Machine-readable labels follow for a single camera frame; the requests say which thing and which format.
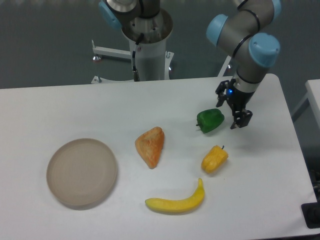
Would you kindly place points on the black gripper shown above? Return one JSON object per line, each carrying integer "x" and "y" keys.
{"x": 237, "y": 94}

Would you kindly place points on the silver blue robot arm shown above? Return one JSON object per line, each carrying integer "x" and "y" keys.
{"x": 240, "y": 36}

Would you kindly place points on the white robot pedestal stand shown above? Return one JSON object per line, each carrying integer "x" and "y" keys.
{"x": 147, "y": 38}

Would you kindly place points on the green toy bell pepper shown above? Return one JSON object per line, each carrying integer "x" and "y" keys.
{"x": 209, "y": 119}

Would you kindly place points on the yellow toy bell pepper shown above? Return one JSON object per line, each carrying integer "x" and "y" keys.
{"x": 214, "y": 159}

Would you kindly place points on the yellow toy banana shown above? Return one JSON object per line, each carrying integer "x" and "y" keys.
{"x": 169, "y": 206}

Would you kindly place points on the white side table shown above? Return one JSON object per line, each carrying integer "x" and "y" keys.
{"x": 310, "y": 99}

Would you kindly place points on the orange toy sandwich triangle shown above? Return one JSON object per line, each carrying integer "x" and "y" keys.
{"x": 149, "y": 146}

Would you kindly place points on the beige round plate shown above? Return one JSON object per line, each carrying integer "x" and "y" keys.
{"x": 82, "y": 173}

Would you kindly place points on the black box at edge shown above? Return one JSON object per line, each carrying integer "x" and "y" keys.
{"x": 311, "y": 214}

